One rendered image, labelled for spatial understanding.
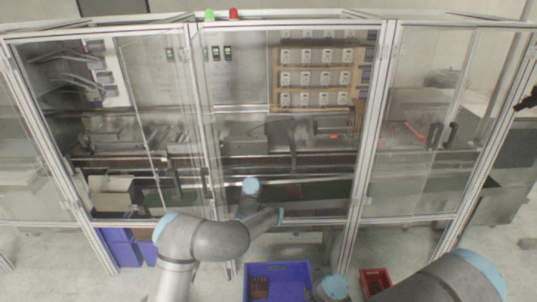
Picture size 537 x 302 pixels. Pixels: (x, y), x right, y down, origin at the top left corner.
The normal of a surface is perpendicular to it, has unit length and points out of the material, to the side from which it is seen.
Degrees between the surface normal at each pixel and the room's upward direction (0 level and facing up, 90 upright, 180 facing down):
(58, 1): 90
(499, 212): 90
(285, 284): 0
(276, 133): 90
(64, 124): 90
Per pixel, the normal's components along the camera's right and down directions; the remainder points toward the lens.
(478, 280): 0.14, -0.64
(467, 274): 0.02, -0.83
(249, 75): 0.01, 0.49
